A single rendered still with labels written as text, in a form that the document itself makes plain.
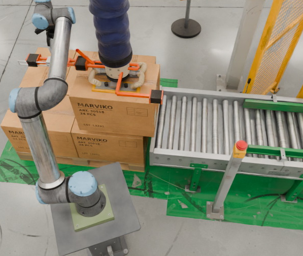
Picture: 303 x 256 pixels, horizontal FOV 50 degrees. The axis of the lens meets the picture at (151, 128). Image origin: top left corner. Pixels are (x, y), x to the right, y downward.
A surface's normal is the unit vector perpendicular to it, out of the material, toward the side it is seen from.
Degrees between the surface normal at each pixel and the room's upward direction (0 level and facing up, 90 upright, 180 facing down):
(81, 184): 4
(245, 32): 92
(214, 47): 0
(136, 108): 90
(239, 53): 90
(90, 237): 0
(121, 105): 90
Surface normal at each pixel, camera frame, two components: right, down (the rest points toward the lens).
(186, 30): 0.00, -0.59
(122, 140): -0.11, 0.80
